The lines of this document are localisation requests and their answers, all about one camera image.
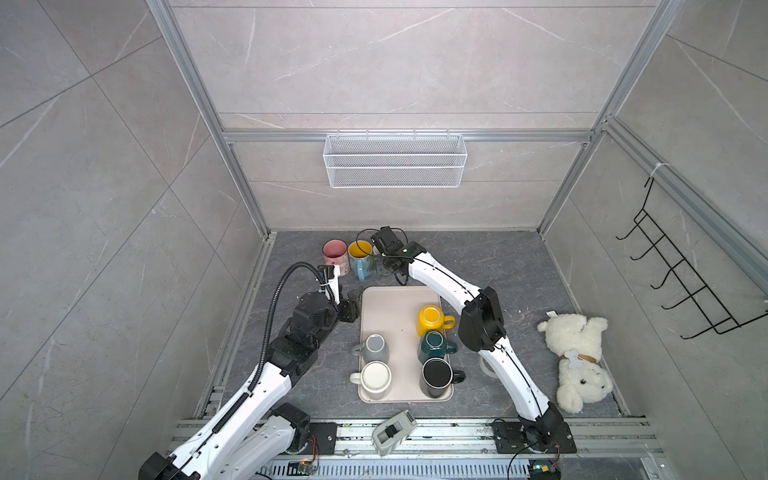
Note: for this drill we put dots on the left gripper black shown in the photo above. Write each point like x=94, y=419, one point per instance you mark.
x=350, y=307

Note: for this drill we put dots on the blue butterfly mug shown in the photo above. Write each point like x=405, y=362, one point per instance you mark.
x=361, y=255

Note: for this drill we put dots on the pink patterned mug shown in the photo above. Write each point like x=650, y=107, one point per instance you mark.
x=335, y=253

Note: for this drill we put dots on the light green mug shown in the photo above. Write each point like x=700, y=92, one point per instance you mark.
x=377, y=267

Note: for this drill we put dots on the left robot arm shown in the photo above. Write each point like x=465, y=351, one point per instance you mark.
x=256, y=425

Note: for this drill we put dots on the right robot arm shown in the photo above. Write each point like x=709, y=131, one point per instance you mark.
x=480, y=329

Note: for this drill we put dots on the grey mug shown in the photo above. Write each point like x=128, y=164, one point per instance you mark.
x=373, y=349

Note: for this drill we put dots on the yellow mug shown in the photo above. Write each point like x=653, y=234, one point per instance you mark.
x=432, y=317

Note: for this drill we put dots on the white mug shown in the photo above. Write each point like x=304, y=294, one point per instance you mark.
x=374, y=378

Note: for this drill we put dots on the dark green mug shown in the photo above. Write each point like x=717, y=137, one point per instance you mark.
x=433, y=344

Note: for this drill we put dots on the black mug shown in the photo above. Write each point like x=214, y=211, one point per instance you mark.
x=437, y=375

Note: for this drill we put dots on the beige plastic tray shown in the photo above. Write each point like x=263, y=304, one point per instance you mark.
x=392, y=311

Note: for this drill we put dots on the tape roll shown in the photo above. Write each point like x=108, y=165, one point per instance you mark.
x=487, y=369

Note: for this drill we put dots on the white teddy bear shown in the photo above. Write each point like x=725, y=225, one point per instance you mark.
x=577, y=341

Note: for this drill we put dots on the white wire mesh basket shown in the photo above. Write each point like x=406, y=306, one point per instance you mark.
x=394, y=161

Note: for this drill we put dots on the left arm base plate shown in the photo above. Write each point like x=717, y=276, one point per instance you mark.
x=314, y=438

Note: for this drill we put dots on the grey camera box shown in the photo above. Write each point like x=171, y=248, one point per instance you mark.
x=388, y=435

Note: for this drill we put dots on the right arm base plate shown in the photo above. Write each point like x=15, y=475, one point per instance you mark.
x=510, y=436

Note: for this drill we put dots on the black wire hook rack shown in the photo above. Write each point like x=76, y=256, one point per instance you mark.
x=696, y=290

